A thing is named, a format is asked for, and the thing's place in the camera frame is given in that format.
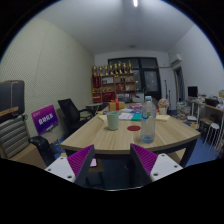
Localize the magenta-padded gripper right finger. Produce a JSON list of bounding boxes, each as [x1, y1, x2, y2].
[[129, 143, 184, 188]]

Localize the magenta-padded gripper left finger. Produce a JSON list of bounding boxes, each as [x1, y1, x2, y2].
[[44, 143, 97, 188]]

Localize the clear plastic water bottle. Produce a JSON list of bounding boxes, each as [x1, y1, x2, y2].
[[139, 95, 158, 144]]

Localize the purple sign board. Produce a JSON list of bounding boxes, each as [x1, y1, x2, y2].
[[31, 104, 60, 136]]

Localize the black office chair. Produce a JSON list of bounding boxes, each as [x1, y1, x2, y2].
[[57, 98, 96, 134]]

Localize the grey striped cushion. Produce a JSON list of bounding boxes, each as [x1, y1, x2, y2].
[[0, 116, 30, 159]]

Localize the teal book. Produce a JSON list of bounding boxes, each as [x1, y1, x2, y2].
[[130, 113, 143, 122]]

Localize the white round stool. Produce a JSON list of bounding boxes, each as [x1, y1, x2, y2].
[[203, 122, 221, 148]]

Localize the pink flowers in white pot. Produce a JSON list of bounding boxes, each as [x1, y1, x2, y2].
[[157, 98, 170, 116]]

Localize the white booklet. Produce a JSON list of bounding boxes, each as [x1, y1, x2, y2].
[[118, 112, 134, 121]]

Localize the light green cup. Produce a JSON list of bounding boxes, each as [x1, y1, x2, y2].
[[106, 111, 120, 132]]

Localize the white box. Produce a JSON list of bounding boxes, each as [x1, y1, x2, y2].
[[134, 93, 145, 103]]

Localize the cluttered side desk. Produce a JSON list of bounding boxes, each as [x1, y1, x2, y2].
[[186, 96, 224, 134]]

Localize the yellow gift box red ribbon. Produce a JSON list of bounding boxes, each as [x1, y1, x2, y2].
[[108, 98, 126, 112]]

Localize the black computer monitor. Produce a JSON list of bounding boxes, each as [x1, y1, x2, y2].
[[187, 85, 199, 98]]

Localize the dark glass door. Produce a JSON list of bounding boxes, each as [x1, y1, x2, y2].
[[108, 57, 162, 101]]

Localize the wooden shelf unit with trophies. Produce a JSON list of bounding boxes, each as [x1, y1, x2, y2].
[[91, 59, 138, 104]]

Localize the white wall air conditioner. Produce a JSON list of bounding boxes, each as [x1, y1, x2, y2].
[[169, 53, 183, 69]]

